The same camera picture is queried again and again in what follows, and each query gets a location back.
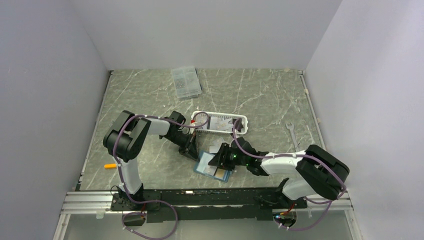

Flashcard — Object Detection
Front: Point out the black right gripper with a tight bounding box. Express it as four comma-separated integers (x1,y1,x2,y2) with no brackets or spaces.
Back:
208,142,249,171

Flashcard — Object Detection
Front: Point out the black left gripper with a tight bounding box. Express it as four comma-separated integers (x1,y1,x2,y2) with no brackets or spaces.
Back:
165,130,200,162

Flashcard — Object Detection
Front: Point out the blue card holder wallet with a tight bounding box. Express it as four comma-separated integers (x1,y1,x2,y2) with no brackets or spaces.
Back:
193,151,232,183

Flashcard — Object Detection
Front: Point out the gold credit card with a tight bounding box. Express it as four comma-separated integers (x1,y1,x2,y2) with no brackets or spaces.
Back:
214,168,227,180

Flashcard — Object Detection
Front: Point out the white plastic basket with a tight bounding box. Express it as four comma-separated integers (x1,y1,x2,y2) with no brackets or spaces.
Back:
191,111,249,135

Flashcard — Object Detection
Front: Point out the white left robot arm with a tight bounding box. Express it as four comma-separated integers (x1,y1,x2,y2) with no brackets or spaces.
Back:
103,110,199,210

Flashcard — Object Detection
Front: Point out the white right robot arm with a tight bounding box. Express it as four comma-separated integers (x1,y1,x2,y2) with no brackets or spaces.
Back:
208,137,350,208

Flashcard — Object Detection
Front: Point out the clear plastic screw box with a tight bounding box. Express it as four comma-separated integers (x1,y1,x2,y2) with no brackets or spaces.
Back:
171,66,202,100

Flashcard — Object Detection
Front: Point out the chrome open-end wrench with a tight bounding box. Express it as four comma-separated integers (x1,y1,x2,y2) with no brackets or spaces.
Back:
285,122,299,152

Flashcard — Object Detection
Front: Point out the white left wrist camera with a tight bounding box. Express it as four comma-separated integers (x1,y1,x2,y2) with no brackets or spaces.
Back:
190,115,208,129

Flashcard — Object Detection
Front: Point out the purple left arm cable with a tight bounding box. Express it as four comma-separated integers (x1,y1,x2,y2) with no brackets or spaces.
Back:
111,111,211,239

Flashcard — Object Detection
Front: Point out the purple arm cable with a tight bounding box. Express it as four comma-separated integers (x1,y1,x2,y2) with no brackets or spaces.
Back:
111,111,211,239
231,117,348,205

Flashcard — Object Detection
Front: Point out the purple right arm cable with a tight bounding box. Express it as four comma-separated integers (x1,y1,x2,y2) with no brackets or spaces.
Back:
231,117,348,205

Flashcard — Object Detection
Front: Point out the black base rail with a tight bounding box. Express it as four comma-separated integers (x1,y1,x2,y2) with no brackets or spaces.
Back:
110,187,308,223

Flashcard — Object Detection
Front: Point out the orange handled screwdriver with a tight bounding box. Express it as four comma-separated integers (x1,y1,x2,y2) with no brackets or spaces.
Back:
103,163,118,170

